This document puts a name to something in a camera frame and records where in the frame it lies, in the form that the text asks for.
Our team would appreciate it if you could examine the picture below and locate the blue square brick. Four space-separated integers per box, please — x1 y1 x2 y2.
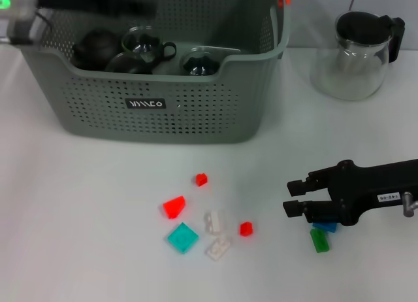
312 222 338 233

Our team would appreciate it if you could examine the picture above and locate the white two-stud brick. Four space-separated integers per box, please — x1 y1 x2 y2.
204 237 233 261

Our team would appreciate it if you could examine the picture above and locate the left arm cable with plug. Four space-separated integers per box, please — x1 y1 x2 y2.
9 9 55 45

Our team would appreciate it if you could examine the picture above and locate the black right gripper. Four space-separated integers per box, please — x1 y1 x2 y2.
282 158 418 227

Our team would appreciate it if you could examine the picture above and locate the white tall brick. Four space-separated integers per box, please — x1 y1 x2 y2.
204 210 223 234

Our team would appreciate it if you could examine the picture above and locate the glass pitcher with black lid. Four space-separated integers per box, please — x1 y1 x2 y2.
309 10 406 101

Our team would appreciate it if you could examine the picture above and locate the black clay teapot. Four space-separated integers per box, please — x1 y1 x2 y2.
72 27 123 71

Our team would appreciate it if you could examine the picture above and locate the grey perforated plastic storage bin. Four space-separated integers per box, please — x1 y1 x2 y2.
19 0 293 144

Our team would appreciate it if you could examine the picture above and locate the glass teacup with black base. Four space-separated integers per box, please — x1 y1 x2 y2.
105 52 154 75
121 25 178 65
179 46 222 76

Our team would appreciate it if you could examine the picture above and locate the right wrist metal plug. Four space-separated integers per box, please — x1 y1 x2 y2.
403 191 418 218

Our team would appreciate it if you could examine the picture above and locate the green flat brick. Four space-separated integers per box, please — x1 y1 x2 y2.
309 227 330 253

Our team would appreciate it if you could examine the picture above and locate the teal square brick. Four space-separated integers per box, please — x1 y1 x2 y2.
167 222 200 254

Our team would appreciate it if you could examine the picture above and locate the red sloped brick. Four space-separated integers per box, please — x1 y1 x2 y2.
162 194 186 220

